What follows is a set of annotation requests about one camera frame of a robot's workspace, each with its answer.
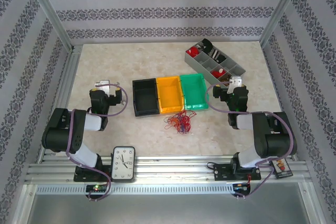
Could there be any controller board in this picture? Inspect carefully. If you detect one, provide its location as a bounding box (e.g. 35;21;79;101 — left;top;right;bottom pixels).
86;184;108;193
233;183;251;192

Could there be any right controller board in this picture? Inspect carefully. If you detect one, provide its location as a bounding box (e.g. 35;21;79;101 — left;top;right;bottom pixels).
233;183;251;192

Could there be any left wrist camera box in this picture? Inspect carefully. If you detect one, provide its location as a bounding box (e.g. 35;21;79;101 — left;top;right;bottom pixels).
94;79;111;96

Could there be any red sock ball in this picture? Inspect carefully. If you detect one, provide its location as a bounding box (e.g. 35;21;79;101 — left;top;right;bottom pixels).
186;46;202;57

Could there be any aluminium mounting rail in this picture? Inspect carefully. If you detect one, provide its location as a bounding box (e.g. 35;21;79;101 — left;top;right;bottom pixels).
25;154;314;185

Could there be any black emergency stop box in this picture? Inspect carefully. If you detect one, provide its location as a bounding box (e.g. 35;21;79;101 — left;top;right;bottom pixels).
271;158;293;179

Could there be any black framed analog clock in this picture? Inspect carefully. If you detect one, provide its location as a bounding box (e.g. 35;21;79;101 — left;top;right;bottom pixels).
110;146;137;183

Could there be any black plastic bin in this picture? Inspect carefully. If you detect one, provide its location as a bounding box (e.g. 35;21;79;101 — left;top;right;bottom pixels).
132;78;161;118

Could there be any aluminium frame post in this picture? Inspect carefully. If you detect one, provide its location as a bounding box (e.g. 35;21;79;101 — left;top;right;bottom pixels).
20;0;81;54
258;0;316;49

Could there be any left aluminium frame post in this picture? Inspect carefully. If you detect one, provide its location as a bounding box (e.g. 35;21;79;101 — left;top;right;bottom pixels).
20;0;81;54

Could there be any black white striped sock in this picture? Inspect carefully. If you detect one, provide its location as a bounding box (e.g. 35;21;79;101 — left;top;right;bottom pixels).
207;47;228;63

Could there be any slotted grey cable duct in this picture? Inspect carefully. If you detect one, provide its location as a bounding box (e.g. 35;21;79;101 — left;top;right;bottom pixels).
35;184;236;195

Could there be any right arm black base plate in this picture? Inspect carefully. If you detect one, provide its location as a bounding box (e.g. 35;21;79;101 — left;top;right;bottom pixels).
214;162;262;182

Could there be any yellow plastic bin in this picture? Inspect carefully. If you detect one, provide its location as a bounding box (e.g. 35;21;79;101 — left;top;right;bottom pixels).
156;76;185;115

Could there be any red and white sock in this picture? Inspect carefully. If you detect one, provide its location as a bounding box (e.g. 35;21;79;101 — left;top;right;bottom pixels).
212;68;228;78

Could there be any grey divided organiser tray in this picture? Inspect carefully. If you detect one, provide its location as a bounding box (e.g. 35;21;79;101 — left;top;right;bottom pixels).
183;38;247;85

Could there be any right aluminium frame post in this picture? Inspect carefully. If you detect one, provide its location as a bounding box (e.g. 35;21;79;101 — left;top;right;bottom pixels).
258;0;316;49

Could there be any red cable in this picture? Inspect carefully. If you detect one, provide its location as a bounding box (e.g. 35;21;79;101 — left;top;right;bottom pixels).
164;110;197;130

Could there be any left controller board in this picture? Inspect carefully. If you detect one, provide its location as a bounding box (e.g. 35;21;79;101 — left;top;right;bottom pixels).
86;184;108;193

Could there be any right arm purple harness cable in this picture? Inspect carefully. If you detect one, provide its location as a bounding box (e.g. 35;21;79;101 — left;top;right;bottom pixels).
205;83;299;201

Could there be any arm purple harness cable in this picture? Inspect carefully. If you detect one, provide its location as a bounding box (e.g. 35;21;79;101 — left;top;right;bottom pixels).
205;83;299;201
65;83;129;202

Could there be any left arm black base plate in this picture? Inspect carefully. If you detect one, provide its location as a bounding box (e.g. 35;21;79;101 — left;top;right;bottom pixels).
73;165;113;183

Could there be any left arm purple harness cable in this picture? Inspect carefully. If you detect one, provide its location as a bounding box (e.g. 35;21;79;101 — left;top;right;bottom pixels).
65;83;129;202

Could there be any green plastic bin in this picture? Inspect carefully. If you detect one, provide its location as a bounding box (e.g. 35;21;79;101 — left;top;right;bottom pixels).
179;73;210;111

